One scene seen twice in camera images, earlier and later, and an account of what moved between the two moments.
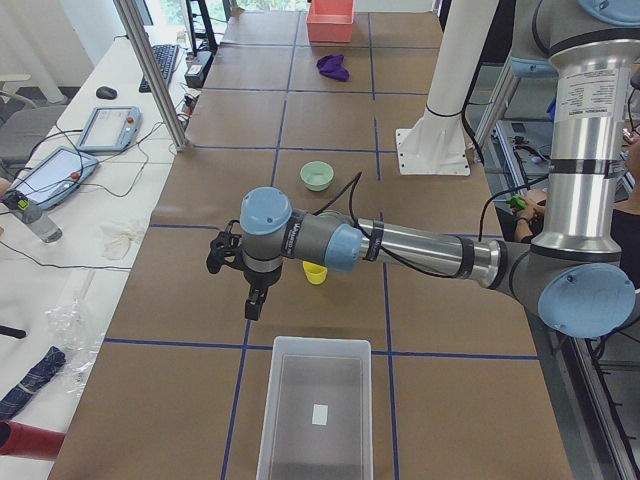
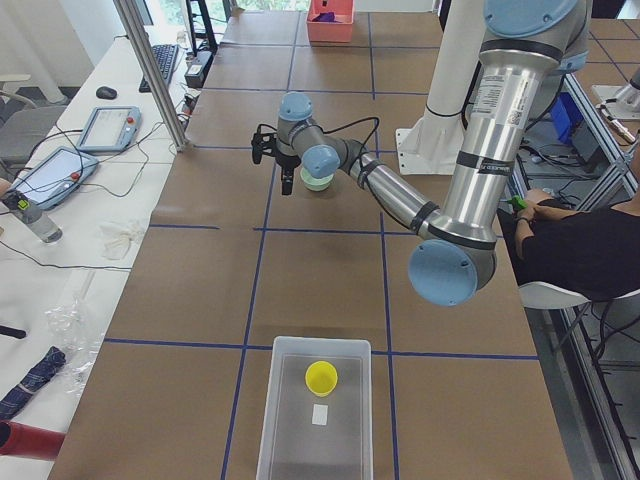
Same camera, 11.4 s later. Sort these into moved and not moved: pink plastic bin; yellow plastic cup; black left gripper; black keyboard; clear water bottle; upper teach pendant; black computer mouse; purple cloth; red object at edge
Moved: black left gripper; yellow plastic cup; purple cloth
Not moved: upper teach pendant; pink plastic bin; black computer mouse; clear water bottle; red object at edge; black keyboard
